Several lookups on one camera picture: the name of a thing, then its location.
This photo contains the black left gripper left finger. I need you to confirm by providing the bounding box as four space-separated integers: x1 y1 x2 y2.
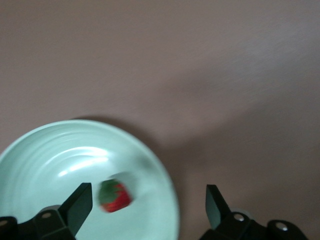
0 182 93 240

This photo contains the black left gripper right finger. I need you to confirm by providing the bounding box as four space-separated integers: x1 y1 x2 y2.
199 184 307 240

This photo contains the red toy strawberry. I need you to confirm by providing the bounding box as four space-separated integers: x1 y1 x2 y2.
97 177 133 214

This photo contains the pale green round plate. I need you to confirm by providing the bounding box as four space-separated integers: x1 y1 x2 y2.
0 119 180 240

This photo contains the brown table mat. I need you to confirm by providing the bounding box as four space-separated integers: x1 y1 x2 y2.
0 0 320 240

